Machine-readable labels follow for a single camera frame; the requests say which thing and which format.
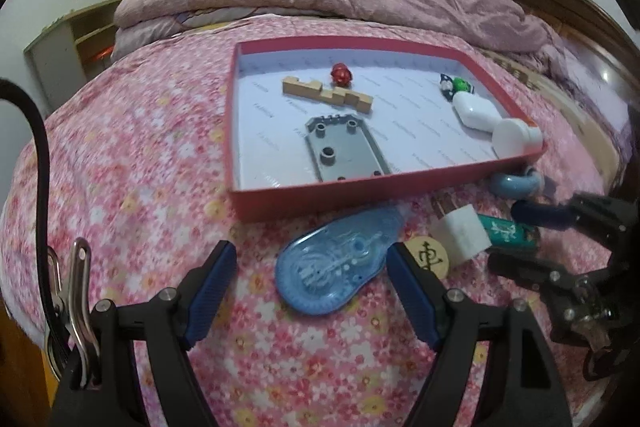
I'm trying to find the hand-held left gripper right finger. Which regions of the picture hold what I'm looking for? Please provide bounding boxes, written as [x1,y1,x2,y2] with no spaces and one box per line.
[386,241,573,427]

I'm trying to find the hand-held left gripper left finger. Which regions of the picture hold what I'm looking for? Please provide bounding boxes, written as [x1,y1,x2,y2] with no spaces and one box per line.
[50,241,238,427]

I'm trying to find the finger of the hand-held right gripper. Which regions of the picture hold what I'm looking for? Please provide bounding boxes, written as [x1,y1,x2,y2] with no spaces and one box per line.
[487,252,601,303]
[511,192,640,253]

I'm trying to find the green lighter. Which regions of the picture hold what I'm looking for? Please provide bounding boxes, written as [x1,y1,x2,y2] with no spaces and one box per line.
[475,213,541,250]

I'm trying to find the white and orange toy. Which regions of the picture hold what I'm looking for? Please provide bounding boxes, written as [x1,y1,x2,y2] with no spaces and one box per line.
[492,117,543,158]

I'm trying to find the blue correction tape dispenser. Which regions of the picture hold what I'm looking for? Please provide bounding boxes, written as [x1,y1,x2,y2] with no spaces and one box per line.
[275,207,413,317]

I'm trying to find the red shallow cardboard box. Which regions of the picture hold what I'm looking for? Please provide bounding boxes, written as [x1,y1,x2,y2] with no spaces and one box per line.
[227,36,548,223]

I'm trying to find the white earbud case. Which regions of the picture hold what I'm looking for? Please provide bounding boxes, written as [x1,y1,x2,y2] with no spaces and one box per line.
[452,92,506,130]

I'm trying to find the green toy figure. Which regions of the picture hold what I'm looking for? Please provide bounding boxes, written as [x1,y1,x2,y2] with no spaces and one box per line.
[440,73,473,98]

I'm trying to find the grey plastic plate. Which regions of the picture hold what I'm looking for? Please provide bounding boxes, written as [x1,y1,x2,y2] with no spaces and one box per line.
[304,112,392,182]

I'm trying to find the notched wooden block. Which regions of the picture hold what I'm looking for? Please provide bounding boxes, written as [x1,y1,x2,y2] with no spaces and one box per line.
[281,76,375,112]

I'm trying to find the round wooden chess piece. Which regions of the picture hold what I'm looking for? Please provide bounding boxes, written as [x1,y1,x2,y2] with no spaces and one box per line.
[404,236,451,279]

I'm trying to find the blue-grey curved toy figure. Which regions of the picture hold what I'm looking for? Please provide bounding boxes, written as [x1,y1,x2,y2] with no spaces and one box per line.
[489,166,556,198]

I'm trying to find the white charger plug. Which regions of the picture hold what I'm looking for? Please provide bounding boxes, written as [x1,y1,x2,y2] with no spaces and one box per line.
[432,204,493,267]

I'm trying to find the lavender printed sheet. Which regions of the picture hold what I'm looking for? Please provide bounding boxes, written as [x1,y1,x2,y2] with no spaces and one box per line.
[480,42,631,188]

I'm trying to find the metal clip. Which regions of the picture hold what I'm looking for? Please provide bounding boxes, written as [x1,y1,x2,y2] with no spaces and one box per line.
[45,238,103,388]

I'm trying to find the pink floral bed sheet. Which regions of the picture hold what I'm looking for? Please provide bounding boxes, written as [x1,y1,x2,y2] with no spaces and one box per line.
[0,14,626,427]

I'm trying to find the dark wooden headboard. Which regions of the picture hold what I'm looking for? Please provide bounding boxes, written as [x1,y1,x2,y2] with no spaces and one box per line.
[452,0,640,168]

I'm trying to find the small open shelf unit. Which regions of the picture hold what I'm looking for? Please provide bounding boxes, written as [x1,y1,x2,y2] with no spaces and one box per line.
[22,0,126,82]

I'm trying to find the black cable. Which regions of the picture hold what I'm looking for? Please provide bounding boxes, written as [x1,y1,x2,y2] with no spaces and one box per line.
[0,79,56,323]

